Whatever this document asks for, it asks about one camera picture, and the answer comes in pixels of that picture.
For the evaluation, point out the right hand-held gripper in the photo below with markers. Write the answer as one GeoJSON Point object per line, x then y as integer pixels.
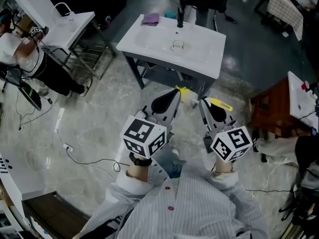
{"type": "Point", "coordinates": [231, 143]}

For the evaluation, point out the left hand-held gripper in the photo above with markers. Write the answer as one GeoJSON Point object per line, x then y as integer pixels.
{"type": "Point", "coordinates": [143, 137]}

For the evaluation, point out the yellow scrubbing sponge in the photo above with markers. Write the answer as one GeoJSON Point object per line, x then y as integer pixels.
{"type": "Point", "coordinates": [185, 93]}

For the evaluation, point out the person's right forearm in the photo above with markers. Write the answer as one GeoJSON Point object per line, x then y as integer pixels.
{"type": "Point", "coordinates": [223, 164]}

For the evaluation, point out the person's left forearm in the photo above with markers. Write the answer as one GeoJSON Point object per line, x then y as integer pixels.
{"type": "Point", "coordinates": [138, 172]}

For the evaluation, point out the white ceramic sink basin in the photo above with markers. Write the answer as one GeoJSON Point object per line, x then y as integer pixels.
{"type": "Point", "coordinates": [199, 58]}

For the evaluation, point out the brown wooden cabinet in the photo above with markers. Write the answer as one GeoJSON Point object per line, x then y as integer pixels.
{"type": "Point", "coordinates": [271, 108]}

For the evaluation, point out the blue jeans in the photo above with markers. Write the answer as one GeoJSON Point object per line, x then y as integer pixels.
{"type": "Point", "coordinates": [172, 165]}

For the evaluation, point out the black wristwatch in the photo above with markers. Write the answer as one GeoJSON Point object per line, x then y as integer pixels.
{"type": "Point", "coordinates": [139, 161]}

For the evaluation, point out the white crumpled sheet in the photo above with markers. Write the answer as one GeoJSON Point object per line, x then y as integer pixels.
{"type": "Point", "coordinates": [276, 148]}

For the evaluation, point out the black faucet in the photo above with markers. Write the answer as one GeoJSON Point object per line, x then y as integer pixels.
{"type": "Point", "coordinates": [180, 19]}

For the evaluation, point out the purple cloth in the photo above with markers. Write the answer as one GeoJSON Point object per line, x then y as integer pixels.
{"type": "Point", "coordinates": [150, 19]}

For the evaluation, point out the steel rack stand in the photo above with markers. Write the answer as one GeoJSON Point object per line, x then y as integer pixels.
{"type": "Point", "coordinates": [92, 56]}

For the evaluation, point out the white sink on wooden cabinet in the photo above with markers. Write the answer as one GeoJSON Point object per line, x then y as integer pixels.
{"type": "Point", "coordinates": [297, 101]}

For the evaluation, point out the teal cloth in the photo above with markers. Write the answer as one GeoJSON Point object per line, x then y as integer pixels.
{"type": "Point", "coordinates": [170, 14]}

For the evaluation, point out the striped white shirt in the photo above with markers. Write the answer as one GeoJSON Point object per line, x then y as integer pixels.
{"type": "Point", "coordinates": [194, 208]}

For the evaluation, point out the red blue white can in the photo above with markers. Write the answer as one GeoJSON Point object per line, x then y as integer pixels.
{"type": "Point", "coordinates": [108, 20]}

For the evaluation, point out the white power strip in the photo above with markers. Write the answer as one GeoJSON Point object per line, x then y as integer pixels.
{"type": "Point", "coordinates": [68, 147]}

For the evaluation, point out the checked tablecloth table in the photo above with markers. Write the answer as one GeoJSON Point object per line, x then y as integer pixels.
{"type": "Point", "coordinates": [284, 11]}

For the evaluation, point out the black case green stripe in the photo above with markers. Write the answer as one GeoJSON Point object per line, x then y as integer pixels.
{"type": "Point", "coordinates": [30, 93]}

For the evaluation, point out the white curved faucet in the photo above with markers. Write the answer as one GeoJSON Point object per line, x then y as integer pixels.
{"type": "Point", "coordinates": [65, 6]}

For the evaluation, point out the white cabinet black marks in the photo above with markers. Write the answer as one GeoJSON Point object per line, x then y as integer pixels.
{"type": "Point", "coordinates": [22, 173]}

